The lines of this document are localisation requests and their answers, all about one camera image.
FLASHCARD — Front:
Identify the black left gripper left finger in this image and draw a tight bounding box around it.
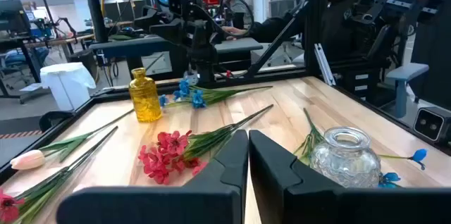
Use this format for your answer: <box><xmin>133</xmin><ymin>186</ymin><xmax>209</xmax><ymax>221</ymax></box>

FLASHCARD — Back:
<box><xmin>55</xmin><ymin>129</ymin><xmax>249</xmax><ymax>224</ymax></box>

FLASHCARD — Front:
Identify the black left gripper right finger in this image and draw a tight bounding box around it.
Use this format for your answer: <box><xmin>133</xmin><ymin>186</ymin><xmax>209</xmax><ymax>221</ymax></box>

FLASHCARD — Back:
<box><xmin>248</xmin><ymin>129</ymin><xmax>451</xmax><ymax>224</ymax></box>

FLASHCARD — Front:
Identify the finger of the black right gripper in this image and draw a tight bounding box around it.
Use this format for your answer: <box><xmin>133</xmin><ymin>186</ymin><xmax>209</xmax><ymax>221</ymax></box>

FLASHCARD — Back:
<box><xmin>134</xmin><ymin>6</ymin><xmax>167</xmax><ymax>35</ymax></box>

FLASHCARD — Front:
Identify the red artificial flower bunch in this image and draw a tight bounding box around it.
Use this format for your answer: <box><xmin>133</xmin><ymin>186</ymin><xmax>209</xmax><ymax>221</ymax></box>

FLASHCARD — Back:
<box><xmin>0</xmin><ymin>125</ymin><xmax>119</xmax><ymax>224</ymax></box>
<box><xmin>137</xmin><ymin>104</ymin><xmax>275</xmax><ymax>185</ymax></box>

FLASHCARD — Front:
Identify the amber glass vase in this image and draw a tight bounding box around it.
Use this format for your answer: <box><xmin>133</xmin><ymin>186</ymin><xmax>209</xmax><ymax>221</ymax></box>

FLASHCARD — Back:
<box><xmin>128</xmin><ymin>67</ymin><xmax>163</xmax><ymax>123</ymax></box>

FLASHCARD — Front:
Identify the thin blue flower sprig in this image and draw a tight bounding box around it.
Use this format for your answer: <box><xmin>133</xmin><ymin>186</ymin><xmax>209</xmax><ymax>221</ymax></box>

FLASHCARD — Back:
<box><xmin>378</xmin><ymin>148</ymin><xmax>428</xmax><ymax>171</ymax></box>

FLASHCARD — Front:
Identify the clear glass vase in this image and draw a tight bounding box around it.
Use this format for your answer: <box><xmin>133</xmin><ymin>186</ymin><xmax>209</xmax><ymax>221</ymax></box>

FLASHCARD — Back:
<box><xmin>309</xmin><ymin>126</ymin><xmax>382</xmax><ymax>189</ymax></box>

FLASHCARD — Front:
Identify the person's hand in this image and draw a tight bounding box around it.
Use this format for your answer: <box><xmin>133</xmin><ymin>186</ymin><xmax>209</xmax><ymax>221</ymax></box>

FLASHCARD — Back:
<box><xmin>221</xmin><ymin>25</ymin><xmax>247</xmax><ymax>40</ymax></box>

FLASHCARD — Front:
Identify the black drawer cabinet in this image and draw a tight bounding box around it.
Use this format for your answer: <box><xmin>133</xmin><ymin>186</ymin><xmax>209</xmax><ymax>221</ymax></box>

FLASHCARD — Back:
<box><xmin>338</xmin><ymin>64</ymin><xmax>382</xmax><ymax>102</ymax></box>

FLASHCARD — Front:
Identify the blue office chair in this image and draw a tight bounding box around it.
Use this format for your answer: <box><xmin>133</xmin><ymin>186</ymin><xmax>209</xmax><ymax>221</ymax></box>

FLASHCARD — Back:
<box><xmin>0</xmin><ymin>46</ymin><xmax>50</xmax><ymax>87</ymax></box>

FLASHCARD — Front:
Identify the black chair back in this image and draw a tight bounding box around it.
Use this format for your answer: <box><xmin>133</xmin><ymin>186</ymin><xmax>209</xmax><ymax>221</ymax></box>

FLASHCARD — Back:
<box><xmin>38</xmin><ymin>110</ymin><xmax>77</xmax><ymax>133</ymax></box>

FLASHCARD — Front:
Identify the black desk monitor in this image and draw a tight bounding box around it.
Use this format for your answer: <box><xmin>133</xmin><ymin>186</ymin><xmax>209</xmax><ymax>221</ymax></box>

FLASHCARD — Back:
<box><xmin>0</xmin><ymin>0</ymin><xmax>31</xmax><ymax>37</ymax></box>

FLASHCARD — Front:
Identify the silver aluminium strut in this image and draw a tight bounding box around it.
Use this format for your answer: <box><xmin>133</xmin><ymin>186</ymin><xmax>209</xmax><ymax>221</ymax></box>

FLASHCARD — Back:
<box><xmin>313</xmin><ymin>43</ymin><xmax>336</xmax><ymax>87</ymax></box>

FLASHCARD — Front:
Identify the seated person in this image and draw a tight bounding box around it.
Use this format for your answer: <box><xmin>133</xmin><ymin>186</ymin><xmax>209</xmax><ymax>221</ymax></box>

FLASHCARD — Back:
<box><xmin>221</xmin><ymin>0</ymin><xmax>383</xmax><ymax>63</ymax></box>

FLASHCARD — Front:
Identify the blue grey stool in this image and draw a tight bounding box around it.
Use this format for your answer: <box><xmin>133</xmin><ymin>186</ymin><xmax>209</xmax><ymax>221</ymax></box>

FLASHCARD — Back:
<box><xmin>385</xmin><ymin>62</ymin><xmax>430</xmax><ymax>119</ymax></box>

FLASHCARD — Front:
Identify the pale cream tulip flower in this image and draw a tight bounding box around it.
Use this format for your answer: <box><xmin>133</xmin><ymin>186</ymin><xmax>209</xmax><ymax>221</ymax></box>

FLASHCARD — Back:
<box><xmin>9</xmin><ymin>108</ymin><xmax>135</xmax><ymax>171</ymax></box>

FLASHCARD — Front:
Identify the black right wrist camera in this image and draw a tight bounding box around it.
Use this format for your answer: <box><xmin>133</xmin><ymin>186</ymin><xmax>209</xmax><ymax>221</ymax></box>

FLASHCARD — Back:
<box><xmin>167</xmin><ymin>0</ymin><xmax>194</xmax><ymax>18</ymax></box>

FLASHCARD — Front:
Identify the black vertical post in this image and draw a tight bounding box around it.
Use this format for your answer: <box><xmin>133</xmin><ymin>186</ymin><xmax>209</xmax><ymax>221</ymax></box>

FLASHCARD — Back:
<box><xmin>80</xmin><ymin>0</ymin><xmax>109</xmax><ymax>44</ymax></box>

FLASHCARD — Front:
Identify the black aluminium table frame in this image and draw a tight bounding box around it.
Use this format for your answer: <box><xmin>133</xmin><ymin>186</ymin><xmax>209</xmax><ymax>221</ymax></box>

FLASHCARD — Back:
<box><xmin>0</xmin><ymin>0</ymin><xmax>451</xmax><ymax>185</ymax></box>

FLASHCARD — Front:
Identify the black table-level camera box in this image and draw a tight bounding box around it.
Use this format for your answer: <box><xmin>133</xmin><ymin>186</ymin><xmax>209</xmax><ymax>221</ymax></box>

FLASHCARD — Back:
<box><xmin>412</xmin><ymin>106</ymin><xmax>451</xmax><ymax>144</ymax></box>

